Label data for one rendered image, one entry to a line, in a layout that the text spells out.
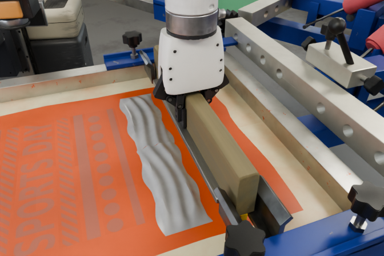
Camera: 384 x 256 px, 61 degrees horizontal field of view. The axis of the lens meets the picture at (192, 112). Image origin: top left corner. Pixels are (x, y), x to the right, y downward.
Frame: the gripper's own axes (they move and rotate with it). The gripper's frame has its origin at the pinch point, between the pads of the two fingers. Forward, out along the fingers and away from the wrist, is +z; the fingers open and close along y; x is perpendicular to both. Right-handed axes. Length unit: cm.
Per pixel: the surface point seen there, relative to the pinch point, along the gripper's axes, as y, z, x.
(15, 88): 31.0, 3.1, -25.5
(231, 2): -42, 6, -72
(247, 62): -122, 101, -190
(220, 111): -8.7, 6.2, -6.4
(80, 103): 18.6, 6.1, -19.6
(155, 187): 9.5, 5.8, 9.4
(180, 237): 8.5, 6.3, 18.7
